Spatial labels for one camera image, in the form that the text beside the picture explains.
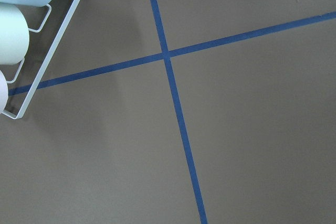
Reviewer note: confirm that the white wire cup rack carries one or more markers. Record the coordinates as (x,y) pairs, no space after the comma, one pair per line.
(25,76)

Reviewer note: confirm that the light pink cup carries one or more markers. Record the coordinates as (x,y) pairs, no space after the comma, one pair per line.
(3,92)

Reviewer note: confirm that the light green cup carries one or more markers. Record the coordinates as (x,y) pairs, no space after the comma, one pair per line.
(14,35)

